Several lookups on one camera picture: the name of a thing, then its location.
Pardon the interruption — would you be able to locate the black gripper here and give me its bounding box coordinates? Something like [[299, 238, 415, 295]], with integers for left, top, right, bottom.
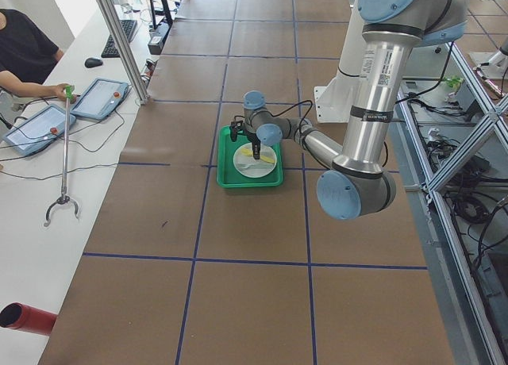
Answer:
[[244, 129, 261, 159]]

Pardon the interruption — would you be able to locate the yellow plastic spoon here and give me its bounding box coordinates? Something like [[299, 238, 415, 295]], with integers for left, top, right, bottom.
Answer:
[[240, 149, 276, 164]]

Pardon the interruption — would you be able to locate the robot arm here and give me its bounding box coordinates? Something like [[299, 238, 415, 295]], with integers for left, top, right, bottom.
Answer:
[[242, 90, 342, 170], [317, 0, 468, 220]]

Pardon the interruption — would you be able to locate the person hand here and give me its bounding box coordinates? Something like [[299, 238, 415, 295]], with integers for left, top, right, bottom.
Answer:
[[51, 83, 77, 104]]

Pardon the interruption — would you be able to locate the white round plate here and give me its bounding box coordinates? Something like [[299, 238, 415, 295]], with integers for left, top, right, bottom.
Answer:
[[233, 143, 278, 179]]

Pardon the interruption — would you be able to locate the pale grey plastic fork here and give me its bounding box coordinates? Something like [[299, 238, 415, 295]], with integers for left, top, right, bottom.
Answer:
[[236, 163, 273, 171]]

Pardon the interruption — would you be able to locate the green plastic tray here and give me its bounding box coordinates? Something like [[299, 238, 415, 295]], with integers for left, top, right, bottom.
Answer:
[[217, 126, 283, 188]]

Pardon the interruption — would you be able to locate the brown paper table cover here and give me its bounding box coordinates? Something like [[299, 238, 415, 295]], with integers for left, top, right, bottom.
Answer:
[[40, 0, 454, 364]]

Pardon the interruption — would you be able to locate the teach pendant far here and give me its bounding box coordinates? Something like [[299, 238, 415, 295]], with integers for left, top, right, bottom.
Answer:
[[71, 78, 129, 121]]

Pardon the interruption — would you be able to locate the teach pendant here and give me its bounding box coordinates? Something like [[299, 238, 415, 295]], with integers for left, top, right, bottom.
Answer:
[[2, 105, 66, 156], [71, 78, 129, 121]]

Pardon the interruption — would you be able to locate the black keyboard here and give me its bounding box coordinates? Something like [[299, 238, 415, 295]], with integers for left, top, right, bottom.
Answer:
[[100, 19, 138, 59]]

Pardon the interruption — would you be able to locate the black computer mouse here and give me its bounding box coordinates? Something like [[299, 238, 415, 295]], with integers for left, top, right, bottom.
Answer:
[[84, 57, 103, 68]]

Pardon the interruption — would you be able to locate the metal reacher grabber tool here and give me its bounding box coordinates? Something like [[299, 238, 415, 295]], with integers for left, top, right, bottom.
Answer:
[[44, 85, 79, 228]]

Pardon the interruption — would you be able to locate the teach pendant near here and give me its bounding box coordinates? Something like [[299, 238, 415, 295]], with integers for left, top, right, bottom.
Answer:
[[2, 105, 66, 156]]

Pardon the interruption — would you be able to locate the person in black shirt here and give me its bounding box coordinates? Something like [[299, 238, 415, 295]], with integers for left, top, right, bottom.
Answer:
[[1, 9, 64, 98]]

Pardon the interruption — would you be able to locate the red tube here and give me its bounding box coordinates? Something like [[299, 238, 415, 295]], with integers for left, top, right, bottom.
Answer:
[[1, 302, 57, 336]]

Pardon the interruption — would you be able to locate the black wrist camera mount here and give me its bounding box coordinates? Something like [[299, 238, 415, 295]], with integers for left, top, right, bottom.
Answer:
[[229, 120, 244, 142]]

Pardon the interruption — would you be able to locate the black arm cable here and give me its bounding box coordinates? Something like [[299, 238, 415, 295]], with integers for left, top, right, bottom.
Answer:
[[271, 99, 314, 133]]

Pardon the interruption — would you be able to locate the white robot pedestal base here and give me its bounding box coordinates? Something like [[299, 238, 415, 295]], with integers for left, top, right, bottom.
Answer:
[[314, 0, 366, 123]]

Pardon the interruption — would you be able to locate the grey aluminium post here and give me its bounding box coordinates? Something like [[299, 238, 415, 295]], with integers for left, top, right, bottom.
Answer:
[[96, 0, 149, 105]]

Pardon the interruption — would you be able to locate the aluminium frame rail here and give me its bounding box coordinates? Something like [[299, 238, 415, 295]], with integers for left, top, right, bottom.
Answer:
[[393, 41, 507, 364]]

